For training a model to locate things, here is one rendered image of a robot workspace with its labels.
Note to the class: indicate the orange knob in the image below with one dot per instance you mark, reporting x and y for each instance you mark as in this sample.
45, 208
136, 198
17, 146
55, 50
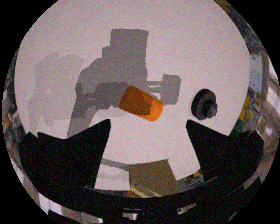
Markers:
137, 102

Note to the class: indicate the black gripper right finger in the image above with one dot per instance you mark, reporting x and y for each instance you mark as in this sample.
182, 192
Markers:
212, 148

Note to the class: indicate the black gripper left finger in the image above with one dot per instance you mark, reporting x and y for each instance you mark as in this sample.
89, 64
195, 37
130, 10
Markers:
81, 152

